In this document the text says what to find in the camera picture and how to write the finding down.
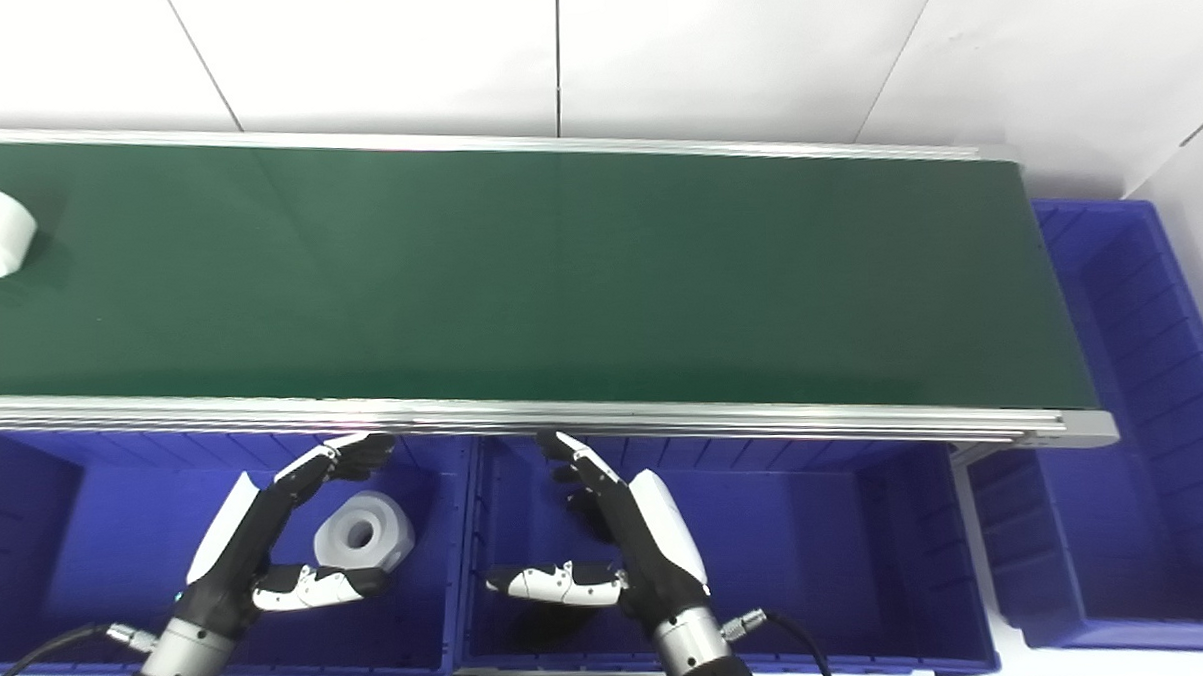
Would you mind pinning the blue plastic bin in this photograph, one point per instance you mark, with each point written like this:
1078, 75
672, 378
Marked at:
799, 551
1148, 519
88, 536

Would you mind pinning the green conveyor belt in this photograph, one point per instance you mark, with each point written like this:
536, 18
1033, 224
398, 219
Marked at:
559, 269
584, 416

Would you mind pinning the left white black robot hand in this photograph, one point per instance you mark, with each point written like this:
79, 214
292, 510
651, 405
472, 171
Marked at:
234, 551

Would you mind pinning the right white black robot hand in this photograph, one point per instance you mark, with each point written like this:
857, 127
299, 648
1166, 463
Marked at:
658, 536

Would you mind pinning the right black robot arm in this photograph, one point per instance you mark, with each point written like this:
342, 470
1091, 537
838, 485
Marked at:
694, 650

